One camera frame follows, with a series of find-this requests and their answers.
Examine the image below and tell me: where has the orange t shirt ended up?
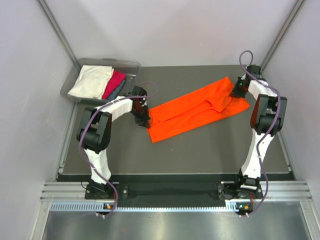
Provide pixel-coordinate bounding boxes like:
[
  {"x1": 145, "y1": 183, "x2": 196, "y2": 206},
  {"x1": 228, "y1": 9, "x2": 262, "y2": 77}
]
[{"x1": 148, "y1": 77, "x2": 250, "y2": 143}]

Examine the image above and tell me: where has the crimson folded t shirt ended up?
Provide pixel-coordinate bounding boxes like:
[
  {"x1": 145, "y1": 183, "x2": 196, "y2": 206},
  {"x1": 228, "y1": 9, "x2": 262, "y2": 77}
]
[{"x1": 102, "y1": 70, "x2": 126, "y2": 100}]

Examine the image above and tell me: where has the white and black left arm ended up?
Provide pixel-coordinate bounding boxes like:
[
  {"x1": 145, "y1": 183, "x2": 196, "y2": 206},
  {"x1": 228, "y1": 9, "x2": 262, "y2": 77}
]
[{"x1": 76, "y1": 86, "x2": 151, "y2": 200}]

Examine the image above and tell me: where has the blue grey folded t shirt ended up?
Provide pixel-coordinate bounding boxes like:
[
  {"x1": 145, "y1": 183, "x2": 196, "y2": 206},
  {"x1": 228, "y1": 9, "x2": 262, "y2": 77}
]
[{"x1": 107, "y1": 79, "x2": 126, "y2": 101}]

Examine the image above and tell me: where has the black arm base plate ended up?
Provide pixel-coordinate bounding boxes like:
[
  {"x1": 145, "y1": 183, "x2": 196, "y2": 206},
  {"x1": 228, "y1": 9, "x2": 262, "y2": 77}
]
[{"x1": 84, "y1": 173, "x2": 263, "y2": 203}]

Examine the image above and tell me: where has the grey slotted cable duct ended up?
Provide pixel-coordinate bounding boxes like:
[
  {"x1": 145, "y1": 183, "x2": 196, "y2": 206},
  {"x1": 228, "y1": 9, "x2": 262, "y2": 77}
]
[{"x1": 50, "y1": 201, "x2": 250, "y2": 213}]

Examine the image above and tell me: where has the aluminium frame rail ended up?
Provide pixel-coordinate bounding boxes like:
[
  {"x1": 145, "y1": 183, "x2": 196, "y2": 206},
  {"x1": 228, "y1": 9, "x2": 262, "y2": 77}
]
[{"x1": 40, "y1": 181, "x2": 312, "y2": 202}]

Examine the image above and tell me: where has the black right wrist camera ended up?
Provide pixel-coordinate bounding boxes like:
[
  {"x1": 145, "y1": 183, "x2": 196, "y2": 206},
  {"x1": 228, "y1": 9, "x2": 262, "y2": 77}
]
[{"x1": 246, "y1": 64, "x2": 261, "y2": 80}]

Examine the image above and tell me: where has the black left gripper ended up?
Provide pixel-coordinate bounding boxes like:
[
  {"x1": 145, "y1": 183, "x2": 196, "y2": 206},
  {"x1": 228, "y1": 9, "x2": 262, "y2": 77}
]
[{"x1": 131, "y1": 104, "x2": 151, "y2": 129}]

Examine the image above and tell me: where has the white folded t shirt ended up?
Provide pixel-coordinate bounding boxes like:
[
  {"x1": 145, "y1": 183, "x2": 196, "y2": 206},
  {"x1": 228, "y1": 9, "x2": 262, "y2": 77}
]
[{"x1": 67, "y1": 65, "x2": 114, "y2": 100}]

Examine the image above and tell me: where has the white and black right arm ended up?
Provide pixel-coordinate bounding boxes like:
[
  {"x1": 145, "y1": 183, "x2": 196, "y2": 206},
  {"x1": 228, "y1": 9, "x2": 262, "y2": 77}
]
[{"x1": 230, "y1": 75, "x2": 288, "y2": 198}]

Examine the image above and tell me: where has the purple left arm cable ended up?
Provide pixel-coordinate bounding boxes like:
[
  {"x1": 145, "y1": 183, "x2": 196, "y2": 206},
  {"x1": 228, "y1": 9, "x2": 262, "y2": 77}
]
[{"x1": 78, "y1": 81, "x2": 159, "y2": 217}]

